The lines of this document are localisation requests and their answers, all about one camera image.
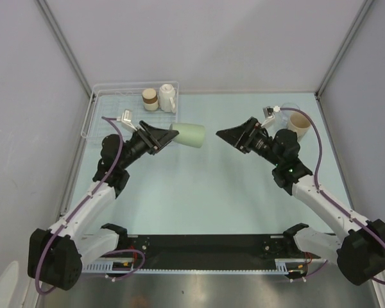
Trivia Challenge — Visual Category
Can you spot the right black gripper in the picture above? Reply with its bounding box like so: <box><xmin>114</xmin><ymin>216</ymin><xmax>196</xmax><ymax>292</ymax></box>
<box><xmin>216</xmin><ymin>117</ymin><xmax>282</xmax><ymax>167</ymax></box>

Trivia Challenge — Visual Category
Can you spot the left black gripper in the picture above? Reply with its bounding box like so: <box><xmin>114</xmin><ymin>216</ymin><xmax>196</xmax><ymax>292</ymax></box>
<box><xmin>119</xmin><ymin>121</ymin><xmax>178</xmax><ymax>169</ymax></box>

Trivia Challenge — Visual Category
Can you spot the light green cup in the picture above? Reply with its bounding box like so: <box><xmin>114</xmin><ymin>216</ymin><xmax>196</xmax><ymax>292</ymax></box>
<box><xmin>169</xmin><ymin>123</ymin><xmax>206</xmax><ymax>148</ymax></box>

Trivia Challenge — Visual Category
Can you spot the clear glass cup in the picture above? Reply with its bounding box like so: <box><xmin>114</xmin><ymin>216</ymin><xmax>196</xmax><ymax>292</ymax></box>
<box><xmin>277</xmin><ymin>103</ymin><xmax>300</xmax><ymax>128</ymax></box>

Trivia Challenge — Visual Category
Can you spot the beige patterned mug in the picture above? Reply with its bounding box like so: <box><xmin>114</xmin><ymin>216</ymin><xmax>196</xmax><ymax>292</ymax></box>
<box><xmin>287</xmin><ymin>112</ymin><xmax>312</xmax><ymax>141</ymax></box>

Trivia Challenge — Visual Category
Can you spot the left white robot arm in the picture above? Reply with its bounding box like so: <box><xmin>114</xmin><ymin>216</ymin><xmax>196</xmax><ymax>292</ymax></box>
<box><xmin>28</xmin><ymin>121</ymin><xmax>179</xmax><ymax>295</ymax></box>

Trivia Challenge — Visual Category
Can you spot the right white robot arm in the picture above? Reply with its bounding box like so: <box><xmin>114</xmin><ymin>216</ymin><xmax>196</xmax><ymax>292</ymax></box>
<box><xmin>216</xmin><ymin>117</ymin><xmax>385</xmax><ymax>286</ymax></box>

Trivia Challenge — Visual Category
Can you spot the white ceramic mug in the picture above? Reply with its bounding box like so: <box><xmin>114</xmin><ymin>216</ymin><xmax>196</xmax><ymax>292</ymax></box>
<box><xmin>158</xmin><ymin>83</ymin><xmax>176</xmax><ymax>113</ymax></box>

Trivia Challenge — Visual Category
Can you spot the brown beige cup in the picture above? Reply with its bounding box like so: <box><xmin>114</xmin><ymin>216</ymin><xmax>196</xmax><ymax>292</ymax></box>
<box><xmin>142</xmin><ymin>88</ymin><xmax>159</xmax><ymax>112</ymax></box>

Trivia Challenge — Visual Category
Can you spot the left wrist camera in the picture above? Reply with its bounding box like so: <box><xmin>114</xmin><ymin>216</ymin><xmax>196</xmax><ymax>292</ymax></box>
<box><xmin>117</xmin><ymin>109</ymin><xmax>137</xmax><ymax>133</ymax></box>

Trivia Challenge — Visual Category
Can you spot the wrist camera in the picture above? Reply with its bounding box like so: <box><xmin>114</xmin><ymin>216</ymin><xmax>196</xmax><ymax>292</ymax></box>
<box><xmin>261</xmin><ymin>106</ymin><xmax>280</xmax><ymax>129</ymax></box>
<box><xmin>117</xmin><ymin>109</ymin><xmax>137</xmax><ymax>133</ymax></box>

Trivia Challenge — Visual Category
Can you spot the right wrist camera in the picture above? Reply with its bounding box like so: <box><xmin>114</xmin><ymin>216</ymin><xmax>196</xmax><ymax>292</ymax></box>
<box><xmin>261</xmin><ymin>106</ymin><xmax>280</xmax><ymax>129</ymax></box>

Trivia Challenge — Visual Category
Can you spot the white wire dish rack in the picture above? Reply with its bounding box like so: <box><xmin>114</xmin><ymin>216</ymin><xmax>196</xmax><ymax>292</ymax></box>
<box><xmin>81</xmin><ymin>81</ymin><xmax>179</xmax><ymax>146</ymax></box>

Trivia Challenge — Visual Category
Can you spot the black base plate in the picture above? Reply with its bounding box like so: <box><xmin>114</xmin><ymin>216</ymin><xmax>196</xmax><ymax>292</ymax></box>
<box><xmin>117</xmin><ymin>234</ymin><xmax>318</xmax><ymax>271</ymax></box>

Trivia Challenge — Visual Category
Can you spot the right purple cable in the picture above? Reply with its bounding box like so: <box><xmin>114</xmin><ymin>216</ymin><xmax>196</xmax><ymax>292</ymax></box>
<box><xmin>277</xmin><ymin>107</ymin><xmax>385</xmax><ymax>285</ymax></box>

